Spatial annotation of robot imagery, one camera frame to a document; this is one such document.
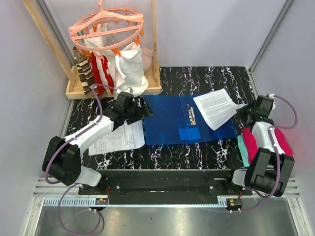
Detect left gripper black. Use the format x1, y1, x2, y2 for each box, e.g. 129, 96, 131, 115
124, 96, 154, 125

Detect white printed paper files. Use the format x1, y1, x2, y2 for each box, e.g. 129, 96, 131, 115
193, 89, 246, 131

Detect white table form sheet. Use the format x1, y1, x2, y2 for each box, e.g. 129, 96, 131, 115
88, 121, 145, 156

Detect blue plastic folder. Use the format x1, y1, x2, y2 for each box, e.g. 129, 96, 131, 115
144, 94, 238, 146

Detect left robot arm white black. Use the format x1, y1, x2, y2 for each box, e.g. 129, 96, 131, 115
42, 92, 154, 195

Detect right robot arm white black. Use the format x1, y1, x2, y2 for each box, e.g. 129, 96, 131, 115
223, 94, 295, 198

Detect teal folded garment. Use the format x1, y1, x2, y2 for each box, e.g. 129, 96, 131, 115
237, 135, 250, 168

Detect pink folded t-shirt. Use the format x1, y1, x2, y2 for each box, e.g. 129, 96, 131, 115
242, 128, 293, 164

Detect white hanging towel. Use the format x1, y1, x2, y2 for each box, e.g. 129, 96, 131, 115
115, 42, 149, 97

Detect brown striped sock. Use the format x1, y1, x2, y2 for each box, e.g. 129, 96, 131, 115
72, 46, 95, 95

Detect pale pink hanging cloth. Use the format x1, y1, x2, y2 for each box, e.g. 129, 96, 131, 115
142, 47, 154, 71

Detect red white striped sock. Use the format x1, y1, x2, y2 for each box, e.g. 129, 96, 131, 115
90, 53, 114, 94

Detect white cloth behind hanger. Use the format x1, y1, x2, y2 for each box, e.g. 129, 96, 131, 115
84, 23, 108, 48

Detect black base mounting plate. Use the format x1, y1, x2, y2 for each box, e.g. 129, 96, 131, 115
78, 177, 245, 196

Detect pink round clip hanger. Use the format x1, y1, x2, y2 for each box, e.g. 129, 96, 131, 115
68, 0, 144, 59

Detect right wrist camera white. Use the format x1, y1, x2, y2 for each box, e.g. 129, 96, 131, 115
267, 93, 275, 100

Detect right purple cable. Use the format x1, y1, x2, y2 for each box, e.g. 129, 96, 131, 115
206, 95, 299, 213

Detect purple cable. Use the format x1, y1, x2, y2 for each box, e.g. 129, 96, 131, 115
44, 84, 121, 234
206, 95, 299, 213

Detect wooden rack frame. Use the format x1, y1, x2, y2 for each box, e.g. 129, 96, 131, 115
23, 0, 161, 100

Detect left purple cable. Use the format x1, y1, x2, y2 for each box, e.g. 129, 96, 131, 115
44, 84, 121, 234

